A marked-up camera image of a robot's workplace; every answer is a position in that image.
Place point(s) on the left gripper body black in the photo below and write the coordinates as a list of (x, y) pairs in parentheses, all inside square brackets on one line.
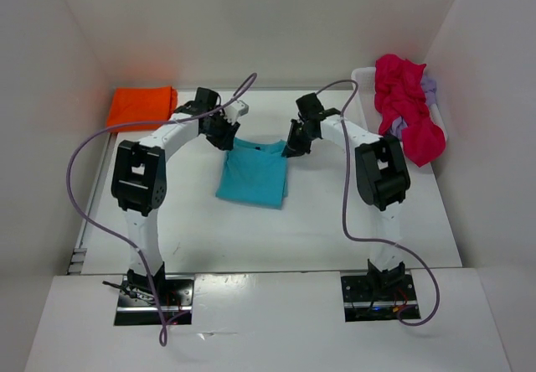
[(219, 127)]

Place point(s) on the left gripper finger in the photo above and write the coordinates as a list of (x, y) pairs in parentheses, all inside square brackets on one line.
[(228, 137), (219, 141)]

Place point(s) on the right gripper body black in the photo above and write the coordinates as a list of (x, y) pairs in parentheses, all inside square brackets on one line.
[(306, 133)]

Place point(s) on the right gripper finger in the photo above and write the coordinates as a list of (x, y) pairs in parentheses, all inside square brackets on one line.
[(293, 142), (305, 149)]

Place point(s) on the cyan t shirt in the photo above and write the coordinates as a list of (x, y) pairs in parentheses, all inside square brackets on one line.
[(255, 174)]

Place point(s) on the orange t shirt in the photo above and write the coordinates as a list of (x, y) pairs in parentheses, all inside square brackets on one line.
[(136, 105)]

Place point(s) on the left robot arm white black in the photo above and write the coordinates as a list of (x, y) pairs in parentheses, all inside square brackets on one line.
[(139, 181)]

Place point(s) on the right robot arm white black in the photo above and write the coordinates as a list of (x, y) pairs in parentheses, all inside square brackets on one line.
[(382, 180)]

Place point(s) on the white plastic basket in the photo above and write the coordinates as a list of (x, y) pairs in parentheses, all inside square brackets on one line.
[(368, 116)]

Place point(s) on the magenta t shirt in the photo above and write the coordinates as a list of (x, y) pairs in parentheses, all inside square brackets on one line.
[(399, 98)]

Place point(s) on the lavender t shirt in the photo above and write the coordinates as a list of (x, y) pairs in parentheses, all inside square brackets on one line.
[(428, 85)]

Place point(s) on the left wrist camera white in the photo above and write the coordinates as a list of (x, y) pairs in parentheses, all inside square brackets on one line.
[(235, 110)]

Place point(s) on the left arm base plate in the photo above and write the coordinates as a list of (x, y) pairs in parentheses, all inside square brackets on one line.
[(137, 307)]

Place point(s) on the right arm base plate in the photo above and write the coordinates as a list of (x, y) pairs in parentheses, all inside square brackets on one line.
[(361, 304)]

